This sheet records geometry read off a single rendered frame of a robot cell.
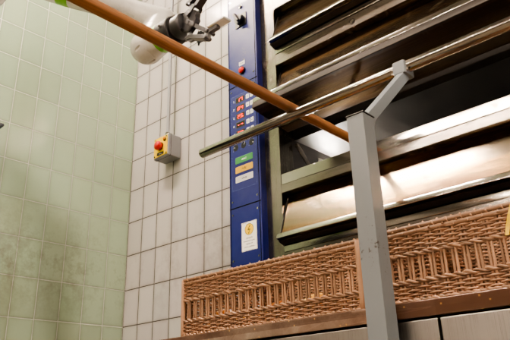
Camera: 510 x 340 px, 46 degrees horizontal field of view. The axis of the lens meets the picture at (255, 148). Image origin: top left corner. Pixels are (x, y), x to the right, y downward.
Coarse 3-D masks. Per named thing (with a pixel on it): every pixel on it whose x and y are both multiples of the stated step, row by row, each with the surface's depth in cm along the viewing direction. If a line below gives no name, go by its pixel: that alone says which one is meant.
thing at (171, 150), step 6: (162, 138) 259; (168, 138) 256; (174, 138) 259; (180, 138) 261; (162, 144) 257; (168, 144) 255; (174, 144) 258; (180, 144) 260; (156, 150) 259; (162, 150) 256; (168, 150) 254; (174, 150) 257; (180, 150) 259; (156, 156) 258; (162, 156) 256; (168, 156) 256; (174, 156) 256; (180, 156) 258; (162, 162) 262; (168, 162) 262
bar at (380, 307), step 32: (480, 32) 133; (416, 64) 143; (384, 96) 132; (256, 128) 175; (352, 128) 121; (352, 160) 119; (384, 224) 114; (384, 256) 110; (384, 288) 107; (384, 320) 105
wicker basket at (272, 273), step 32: (288, 256) 137; (320, 256) 132; (352, 256) 126; (192, 288) 156; (224, 288) 148; (256, 288) 142; (288, 288) 190; (320, 288) 182; (352, 288) 124; (192, 320) 152; (224, 320) 146; (256, 320) 138
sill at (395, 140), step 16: (464, 112) 172; (480, 112) 169; (496, 112) 166; (416, 128) 182; (432, 128) 178; (448, 128) 174; (384, 144) 188; (400, 144) 184; (336, 160) 199; (288, 176) 212; (304, 176) 207
